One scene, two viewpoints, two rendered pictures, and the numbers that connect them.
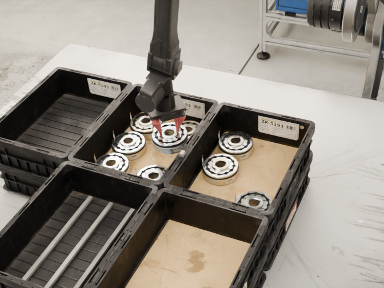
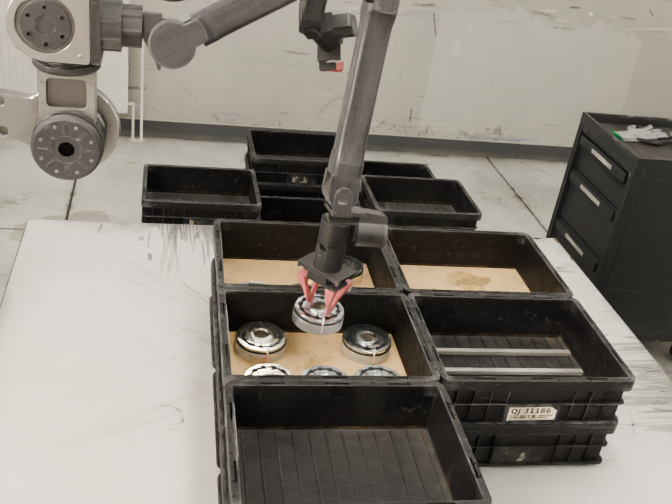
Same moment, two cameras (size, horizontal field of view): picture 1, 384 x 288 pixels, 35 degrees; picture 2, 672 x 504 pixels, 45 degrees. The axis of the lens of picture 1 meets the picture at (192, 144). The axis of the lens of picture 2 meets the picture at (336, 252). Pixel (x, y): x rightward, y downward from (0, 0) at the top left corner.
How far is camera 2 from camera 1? 2.54 m
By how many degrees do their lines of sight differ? 98
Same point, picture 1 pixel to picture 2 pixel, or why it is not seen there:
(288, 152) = (231, 269)
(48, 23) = not seen: outside the picture
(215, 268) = (427, 282)
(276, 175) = (276, 271)
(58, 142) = (371, 483)
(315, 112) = (62, 316)
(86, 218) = not seen: hidden behind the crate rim
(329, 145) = (133, 296)
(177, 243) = not seen: hidden behind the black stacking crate
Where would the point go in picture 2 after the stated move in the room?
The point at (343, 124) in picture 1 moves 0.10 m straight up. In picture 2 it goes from (82, 291) to (81, 256)
